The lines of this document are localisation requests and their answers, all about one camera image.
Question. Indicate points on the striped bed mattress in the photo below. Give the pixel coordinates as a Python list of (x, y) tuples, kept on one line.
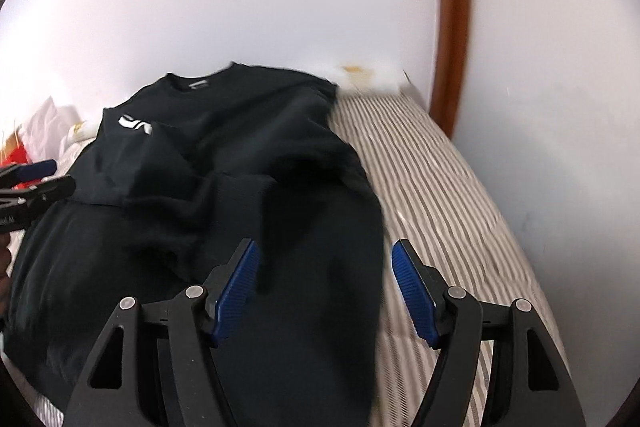
[(440, 207)]

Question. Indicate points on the white plastic bag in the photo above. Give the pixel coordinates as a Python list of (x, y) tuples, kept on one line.
[(47, 122)]

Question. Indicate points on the black sweatshirt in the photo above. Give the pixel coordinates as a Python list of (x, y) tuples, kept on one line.
[(240, 187)]

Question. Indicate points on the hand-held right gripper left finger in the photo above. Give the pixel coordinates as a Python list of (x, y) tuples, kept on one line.
[(235, 292)]

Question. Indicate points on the white roll with yellow print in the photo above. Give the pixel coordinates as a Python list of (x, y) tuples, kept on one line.
[(372, 77)]

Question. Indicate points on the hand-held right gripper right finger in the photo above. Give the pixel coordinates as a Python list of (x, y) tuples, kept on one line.
[(415, 292)]

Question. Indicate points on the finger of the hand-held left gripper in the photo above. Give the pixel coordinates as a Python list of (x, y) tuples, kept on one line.
[(35, 169), (50, 189)]

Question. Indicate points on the wooden door frame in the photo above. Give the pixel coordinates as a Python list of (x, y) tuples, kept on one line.
[(452, 17)]

